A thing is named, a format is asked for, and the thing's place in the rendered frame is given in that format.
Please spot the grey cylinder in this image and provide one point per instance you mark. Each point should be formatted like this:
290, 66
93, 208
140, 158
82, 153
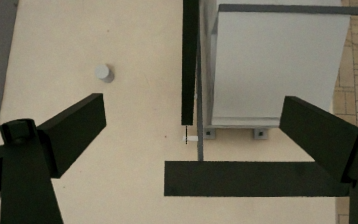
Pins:
104, 73

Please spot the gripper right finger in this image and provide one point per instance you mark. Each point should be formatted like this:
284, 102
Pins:
331, 141

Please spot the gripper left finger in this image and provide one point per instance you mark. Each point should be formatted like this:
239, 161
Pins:
26, 190

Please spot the black straight rod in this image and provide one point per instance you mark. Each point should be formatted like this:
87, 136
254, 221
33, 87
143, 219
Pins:
189, 58

